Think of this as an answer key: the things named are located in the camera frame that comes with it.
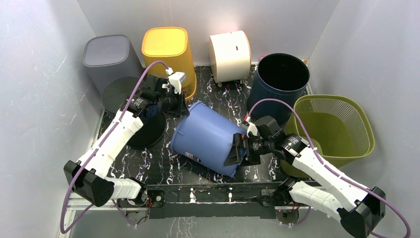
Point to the white curved plastic object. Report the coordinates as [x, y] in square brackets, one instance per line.
[230, 57]

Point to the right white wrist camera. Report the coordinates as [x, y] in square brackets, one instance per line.
[249, 126]

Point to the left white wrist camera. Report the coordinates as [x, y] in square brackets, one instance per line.
[175, 79]

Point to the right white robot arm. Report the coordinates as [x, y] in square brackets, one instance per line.
[356, 207]

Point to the orange mesh waste basket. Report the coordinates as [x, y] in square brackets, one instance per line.
[171, 46]

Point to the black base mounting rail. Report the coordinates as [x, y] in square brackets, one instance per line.
[210, 197]

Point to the grey mesh waste basket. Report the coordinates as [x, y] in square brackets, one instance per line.
[108, 58]

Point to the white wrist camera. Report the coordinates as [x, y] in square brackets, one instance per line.
[249, 126]
[175, 79]

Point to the dark navy bin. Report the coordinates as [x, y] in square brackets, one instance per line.
[278, 76]

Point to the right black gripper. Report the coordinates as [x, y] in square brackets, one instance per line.
[242, 146]

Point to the olive green mesh basket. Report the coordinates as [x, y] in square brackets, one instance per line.
[337, 126]

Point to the blue plastic bin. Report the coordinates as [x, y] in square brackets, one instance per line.
[206, 137]

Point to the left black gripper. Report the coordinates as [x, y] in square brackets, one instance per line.
[182, 109]

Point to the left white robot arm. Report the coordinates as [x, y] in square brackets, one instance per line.
[88, 177]

